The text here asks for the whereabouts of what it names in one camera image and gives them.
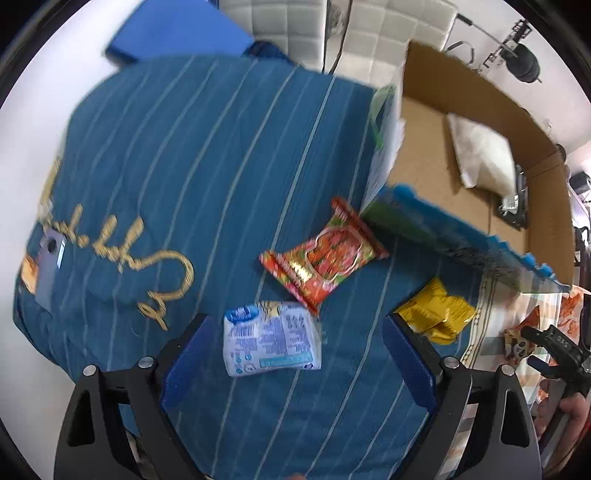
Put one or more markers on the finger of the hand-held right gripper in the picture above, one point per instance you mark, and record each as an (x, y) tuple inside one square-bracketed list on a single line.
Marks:
[(556, 342), (547, 368)]

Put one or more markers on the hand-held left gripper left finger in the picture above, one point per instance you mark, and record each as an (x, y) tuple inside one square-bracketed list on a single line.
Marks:
[(184, 364)]

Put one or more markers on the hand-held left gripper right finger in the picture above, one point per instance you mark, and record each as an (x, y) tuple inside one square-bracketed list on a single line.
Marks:
[(407, 364)]

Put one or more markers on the yellow snack packet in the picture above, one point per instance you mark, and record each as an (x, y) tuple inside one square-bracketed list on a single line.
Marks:
[(436, 311)]

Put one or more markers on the white blue snack packet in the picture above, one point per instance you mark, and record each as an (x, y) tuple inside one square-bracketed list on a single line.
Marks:
[(270, 337)]

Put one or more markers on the blue green storage box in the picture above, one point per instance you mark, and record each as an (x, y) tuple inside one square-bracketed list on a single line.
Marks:
[(443, 230)]

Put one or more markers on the red orange snack packet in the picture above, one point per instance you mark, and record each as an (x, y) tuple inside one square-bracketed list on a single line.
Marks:
[(325, 251)]

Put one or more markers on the person's right hand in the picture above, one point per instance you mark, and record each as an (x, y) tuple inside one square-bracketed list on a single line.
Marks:
[(576, 413)]

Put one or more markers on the orange printed cloth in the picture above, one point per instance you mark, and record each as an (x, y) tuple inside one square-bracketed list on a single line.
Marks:
[(496, 314)]

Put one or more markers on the black framed object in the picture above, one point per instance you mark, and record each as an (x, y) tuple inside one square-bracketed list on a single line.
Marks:
[(515, 207)]

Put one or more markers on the dark furniture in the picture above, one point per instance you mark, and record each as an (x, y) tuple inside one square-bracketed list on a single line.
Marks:
[(581, 198)]

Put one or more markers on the grey rectangular tag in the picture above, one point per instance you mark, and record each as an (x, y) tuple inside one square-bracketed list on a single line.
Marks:
[(51, 270)]

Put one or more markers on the blue striped blanket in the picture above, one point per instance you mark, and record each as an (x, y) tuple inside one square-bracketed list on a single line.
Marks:
[(207, 184)]

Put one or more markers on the white plastic bag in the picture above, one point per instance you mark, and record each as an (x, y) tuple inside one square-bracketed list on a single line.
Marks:
[(485, 150)]

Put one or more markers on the large cardboard box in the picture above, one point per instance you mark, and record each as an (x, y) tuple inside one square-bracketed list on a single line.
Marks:
[(461, 106)]

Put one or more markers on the black weight rack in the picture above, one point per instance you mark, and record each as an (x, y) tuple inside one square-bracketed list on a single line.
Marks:
[(519, 55)]

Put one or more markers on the white padded chair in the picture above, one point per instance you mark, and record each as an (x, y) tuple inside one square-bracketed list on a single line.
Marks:
[(281, 27), (388, 37)]

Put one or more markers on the blue cushion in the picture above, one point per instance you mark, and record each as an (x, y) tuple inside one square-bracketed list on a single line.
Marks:
[(180, 32)]

